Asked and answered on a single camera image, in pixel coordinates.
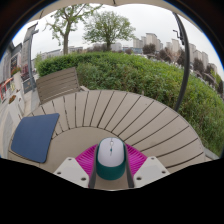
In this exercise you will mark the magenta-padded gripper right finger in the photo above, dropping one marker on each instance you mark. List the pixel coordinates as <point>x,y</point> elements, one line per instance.
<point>150,170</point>

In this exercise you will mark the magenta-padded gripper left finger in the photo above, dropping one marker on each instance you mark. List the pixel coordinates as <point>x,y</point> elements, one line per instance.
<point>71,170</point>

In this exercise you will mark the white and teal computer mouse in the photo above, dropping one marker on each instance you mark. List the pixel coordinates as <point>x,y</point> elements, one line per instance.
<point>110,156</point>

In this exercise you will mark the blue mouse pad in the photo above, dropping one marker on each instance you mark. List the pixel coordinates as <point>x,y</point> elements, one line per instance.
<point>33,136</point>

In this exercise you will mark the white flower planter box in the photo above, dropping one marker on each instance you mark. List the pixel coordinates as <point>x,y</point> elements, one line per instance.
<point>16,106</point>

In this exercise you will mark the grey slatted wooden chair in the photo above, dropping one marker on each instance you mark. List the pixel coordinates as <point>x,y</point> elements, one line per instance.
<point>56,85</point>

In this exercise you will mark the green hedge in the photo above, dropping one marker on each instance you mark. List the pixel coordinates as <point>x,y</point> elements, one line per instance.
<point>133,71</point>

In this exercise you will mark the beige patio umbrella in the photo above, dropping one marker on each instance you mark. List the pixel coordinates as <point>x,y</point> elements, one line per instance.
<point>185,66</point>

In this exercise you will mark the dark storefront building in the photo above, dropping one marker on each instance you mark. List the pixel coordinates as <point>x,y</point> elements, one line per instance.
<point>10,66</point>

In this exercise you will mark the tall dark sign pillar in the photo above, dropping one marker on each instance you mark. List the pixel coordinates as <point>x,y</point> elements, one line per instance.
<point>28,56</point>

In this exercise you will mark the thin-trunked sparse tree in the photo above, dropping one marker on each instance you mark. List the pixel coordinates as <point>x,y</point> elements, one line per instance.
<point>66,43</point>

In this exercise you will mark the distant apartment buildings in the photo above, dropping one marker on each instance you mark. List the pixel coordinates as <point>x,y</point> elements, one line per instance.
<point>151,39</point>

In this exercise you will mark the round-crowned green tree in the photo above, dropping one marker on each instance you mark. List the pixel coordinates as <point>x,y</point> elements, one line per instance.
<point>108,28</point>

